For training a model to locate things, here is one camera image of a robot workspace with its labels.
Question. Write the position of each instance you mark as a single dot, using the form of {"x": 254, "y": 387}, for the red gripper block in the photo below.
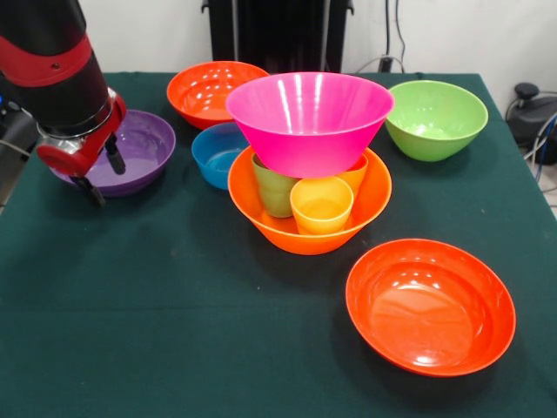
{"x": 74, "y": 163}

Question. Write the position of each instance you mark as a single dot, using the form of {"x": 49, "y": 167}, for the purple plastic bowl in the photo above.
{"x": 148, "y": 143}

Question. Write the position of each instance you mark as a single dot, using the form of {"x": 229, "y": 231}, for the red plastic bowl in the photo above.
{"x": 200, "y": 96}
{"x": 426, "y": 313}

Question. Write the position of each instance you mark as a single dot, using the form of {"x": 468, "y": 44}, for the green plastic cup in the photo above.
{"x": 274, "y": 191}

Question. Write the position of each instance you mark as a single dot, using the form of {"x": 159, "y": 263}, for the pink plastic bowl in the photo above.
{"x": 309, "y": 130}

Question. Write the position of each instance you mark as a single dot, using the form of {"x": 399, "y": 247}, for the yellow plastic cup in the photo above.
{"x": 322, "y": 213}

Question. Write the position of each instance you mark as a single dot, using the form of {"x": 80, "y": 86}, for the orange plastic cup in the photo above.
{"x": 354, "y": 176}

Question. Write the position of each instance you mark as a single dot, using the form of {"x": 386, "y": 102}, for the orange plastic bowl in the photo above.
{"x": 374, "y": 191}

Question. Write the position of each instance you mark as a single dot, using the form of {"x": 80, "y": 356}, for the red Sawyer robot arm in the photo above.
{"x": 48, "y": 65}

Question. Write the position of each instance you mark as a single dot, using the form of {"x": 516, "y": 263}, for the black computer tower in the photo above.
{"x": 4, "y": 111}

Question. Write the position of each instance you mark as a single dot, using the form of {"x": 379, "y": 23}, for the blue plastic bowl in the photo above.
{"x": 213, "y": 152}

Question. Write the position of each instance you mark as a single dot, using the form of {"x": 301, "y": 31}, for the dark green table cloth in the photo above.
{"x": 174, "y": 305}

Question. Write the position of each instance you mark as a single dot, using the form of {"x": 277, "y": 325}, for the green plastic bowl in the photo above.
{"x": 435, "y": 126}

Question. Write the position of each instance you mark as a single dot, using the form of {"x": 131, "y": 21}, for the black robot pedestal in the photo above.
{"x": 270, "y": 35}

